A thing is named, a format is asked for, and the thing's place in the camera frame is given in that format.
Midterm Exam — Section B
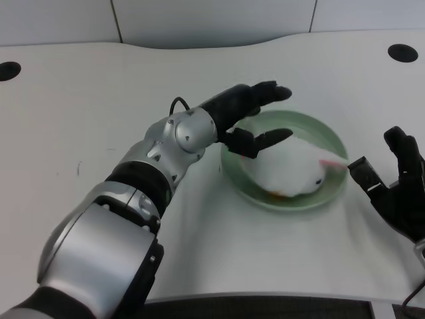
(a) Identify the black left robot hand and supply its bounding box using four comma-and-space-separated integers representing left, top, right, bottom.
198, 80, 294, 160

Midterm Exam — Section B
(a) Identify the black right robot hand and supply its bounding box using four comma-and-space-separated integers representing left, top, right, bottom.
347, 126, 425, 246

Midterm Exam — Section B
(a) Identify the white plush rabbit doll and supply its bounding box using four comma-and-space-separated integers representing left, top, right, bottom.
241, 138, 349, 201

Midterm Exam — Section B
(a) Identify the green round plate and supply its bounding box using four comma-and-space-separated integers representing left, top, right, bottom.
220, 110, 349, 212

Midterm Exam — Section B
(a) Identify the black floor mat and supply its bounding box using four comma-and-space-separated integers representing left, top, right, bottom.
144, 298, 375, 319

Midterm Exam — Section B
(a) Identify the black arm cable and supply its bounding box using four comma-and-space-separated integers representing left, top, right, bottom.
169, 96, 191, 116

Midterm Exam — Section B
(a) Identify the dark red arm cable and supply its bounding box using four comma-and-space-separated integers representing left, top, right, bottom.
400, 286, 420, 310

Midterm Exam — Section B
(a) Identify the black round cable grommet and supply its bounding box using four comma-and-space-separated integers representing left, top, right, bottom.
0, 61, 22, 82
387, 43, 419, 63

